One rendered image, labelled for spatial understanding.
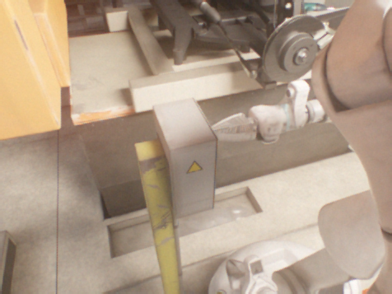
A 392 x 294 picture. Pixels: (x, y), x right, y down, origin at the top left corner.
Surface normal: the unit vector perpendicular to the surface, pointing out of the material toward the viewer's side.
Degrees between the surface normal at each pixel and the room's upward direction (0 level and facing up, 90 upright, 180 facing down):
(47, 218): 0
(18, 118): 90
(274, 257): 68
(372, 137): 91
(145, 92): 90
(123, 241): 0
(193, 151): 90
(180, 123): 0
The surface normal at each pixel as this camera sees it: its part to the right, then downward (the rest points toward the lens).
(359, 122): -0.92, 0.32
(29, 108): 0.32, 0.65
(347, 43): -0.97, -0.11
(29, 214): 0.00, -0.73
